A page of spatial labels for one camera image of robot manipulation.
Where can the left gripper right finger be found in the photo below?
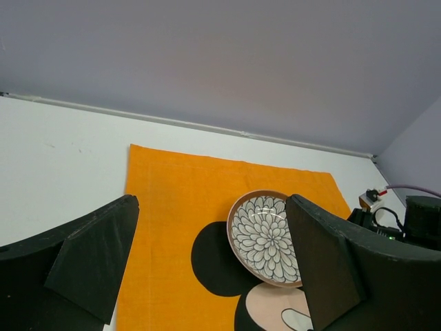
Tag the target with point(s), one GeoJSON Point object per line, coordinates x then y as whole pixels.
{"type": "Point", "coordinates": [355, 279]}

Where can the orange Mickey Mouse placemat cloth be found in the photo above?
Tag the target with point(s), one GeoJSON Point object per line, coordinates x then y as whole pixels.
{"type": "Point", "coordinates": [182, 273]}

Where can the floral patterned plate copper rim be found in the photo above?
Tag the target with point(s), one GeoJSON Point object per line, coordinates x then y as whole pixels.
{"type": "Point", "coordinates": [258, 233]}

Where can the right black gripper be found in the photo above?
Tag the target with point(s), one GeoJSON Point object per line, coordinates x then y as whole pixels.
{"type": "Point", "coordinates": [421, 225]}

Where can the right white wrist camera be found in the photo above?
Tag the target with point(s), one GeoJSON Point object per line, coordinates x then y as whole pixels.
{"type": "Point", "coordinates": [371, 199]}

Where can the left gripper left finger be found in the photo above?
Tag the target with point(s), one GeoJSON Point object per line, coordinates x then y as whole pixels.
{"type": "Point", "coordinates": [69, 277]}

